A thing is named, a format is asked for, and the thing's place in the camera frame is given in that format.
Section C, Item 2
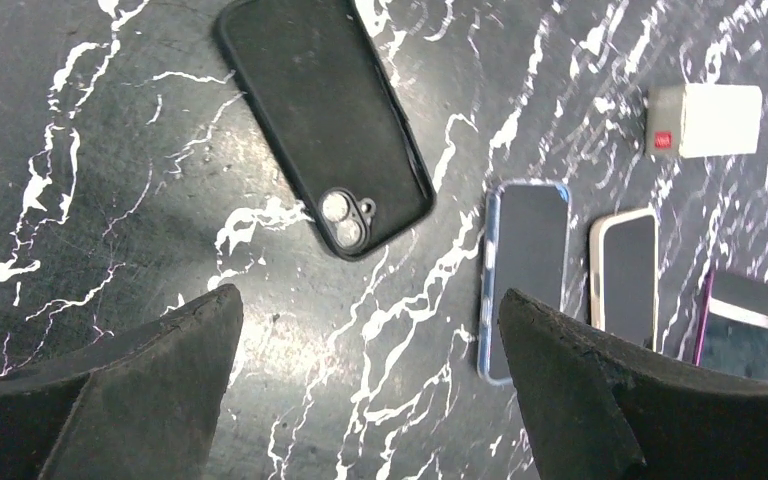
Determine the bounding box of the purple phone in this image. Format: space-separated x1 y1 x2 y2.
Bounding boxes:
692 269 768 381

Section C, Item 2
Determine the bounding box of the black phone case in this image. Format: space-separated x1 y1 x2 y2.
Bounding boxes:
215 1 436 261

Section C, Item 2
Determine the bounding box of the white box with barcode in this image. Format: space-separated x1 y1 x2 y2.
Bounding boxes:
645 83 763 158

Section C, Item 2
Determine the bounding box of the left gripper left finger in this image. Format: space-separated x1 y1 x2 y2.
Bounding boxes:
0 284 244 479

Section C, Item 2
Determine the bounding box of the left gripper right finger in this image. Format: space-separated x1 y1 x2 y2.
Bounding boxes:
498 289 768 479

